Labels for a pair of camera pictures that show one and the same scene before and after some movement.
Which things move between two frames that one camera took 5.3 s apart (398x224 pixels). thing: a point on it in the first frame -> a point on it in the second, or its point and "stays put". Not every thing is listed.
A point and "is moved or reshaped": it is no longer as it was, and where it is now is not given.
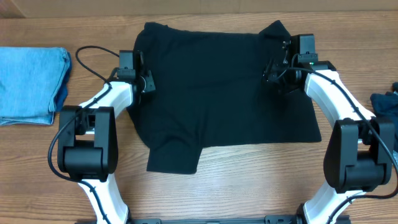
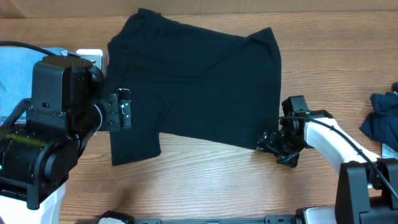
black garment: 210,91 is moved or reshaped
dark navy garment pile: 385,107 stays put
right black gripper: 272,73 -> 280,144
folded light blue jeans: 33,84 stays put
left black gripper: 148,83 -> 112,111
